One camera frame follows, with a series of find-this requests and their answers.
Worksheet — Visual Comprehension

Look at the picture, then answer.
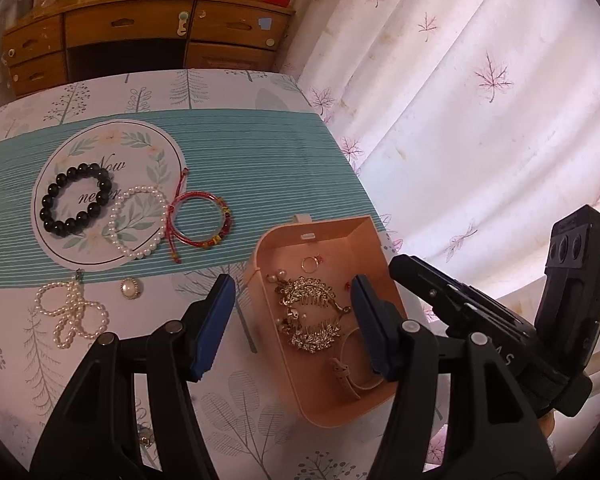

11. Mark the wooden dresser with drawers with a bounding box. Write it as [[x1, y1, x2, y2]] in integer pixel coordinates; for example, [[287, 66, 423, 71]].
[[0, 0, 299, 99]]

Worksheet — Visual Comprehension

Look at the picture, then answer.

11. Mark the teal striped table runner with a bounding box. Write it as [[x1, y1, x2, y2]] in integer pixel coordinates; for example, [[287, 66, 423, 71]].
[[0, 109, 381, 292]]

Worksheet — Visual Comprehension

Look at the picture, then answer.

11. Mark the pink jewelry box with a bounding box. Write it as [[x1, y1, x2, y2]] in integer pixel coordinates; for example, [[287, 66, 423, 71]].
[[252, 214, 411, 428]]

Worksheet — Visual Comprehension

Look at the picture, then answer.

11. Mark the pink watch strap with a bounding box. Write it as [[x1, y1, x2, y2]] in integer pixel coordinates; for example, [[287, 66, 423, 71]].
[[327, 327, 384, 402]]

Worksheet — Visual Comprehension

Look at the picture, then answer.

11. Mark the white pearl bracelet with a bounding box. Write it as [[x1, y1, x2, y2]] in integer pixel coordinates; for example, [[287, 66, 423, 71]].
[[109, 186, 170, 261]]

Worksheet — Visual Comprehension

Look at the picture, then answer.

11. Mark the white pearl necklace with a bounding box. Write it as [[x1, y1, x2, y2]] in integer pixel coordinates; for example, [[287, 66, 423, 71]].
[[34, 270, 110, 348]]

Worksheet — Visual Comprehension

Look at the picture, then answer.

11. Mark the black bead bracelet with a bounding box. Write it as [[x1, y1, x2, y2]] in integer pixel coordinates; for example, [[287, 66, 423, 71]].
[[40, 162, 112, 233]]

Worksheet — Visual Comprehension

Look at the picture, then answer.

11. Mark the round floral placemat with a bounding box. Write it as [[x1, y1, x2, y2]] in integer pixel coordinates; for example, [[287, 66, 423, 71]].
[[31, 119, 189, 273]]

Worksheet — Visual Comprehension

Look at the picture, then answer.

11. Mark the gold leaf hair comb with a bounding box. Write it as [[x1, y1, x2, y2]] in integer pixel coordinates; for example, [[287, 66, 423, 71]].
[[276, 310, 344, 356], [279, 276, 349, 317]]

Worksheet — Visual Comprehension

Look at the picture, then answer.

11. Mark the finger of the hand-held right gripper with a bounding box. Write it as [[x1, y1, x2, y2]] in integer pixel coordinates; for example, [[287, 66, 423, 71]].
[[389, 254, 531, 357]]

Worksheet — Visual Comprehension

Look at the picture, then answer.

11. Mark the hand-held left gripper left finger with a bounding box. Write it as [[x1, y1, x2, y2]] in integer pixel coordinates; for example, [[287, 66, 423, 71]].
[[30, 274, 237, 480]]

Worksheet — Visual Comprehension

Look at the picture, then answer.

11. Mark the maple leaf print curtain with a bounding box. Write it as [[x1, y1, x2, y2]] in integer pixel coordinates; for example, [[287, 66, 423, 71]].
[[272, 0, 600, 466]]

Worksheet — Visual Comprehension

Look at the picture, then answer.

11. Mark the red string bracelet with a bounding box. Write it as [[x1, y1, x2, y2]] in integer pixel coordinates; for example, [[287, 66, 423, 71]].
[[164, 169, 233, 264]]

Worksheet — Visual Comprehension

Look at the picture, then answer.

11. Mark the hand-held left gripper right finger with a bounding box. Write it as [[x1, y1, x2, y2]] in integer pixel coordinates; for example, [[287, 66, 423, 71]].
[[351, 275, 552, 480]]

